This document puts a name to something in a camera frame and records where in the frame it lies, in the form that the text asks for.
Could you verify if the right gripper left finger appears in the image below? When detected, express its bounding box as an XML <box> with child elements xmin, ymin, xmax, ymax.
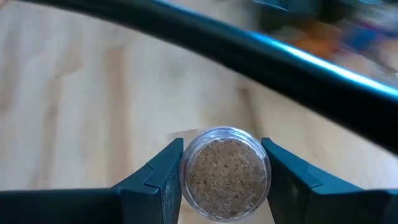
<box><xmin>0</xmin><ymin>138</ymin><xmax>185</xmax><ymax>224</ymax></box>

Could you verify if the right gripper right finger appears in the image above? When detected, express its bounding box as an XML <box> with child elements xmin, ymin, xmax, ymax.
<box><xmin>261</xmin><ymin>137</ymin><xmax>398</xmax><ymax>224</ymax></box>

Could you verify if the cork-lid glass jar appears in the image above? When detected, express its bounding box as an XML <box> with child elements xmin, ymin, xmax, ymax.
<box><xmin>178</xmin><ymin>126</ymin><xmax>272</xmax><ymax>222</ymax></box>

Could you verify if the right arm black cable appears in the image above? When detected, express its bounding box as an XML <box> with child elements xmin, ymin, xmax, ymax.
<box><xmin>17</xmin><ymin>0</ymin><xmax>398</xmax><ymax>155</ymax></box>

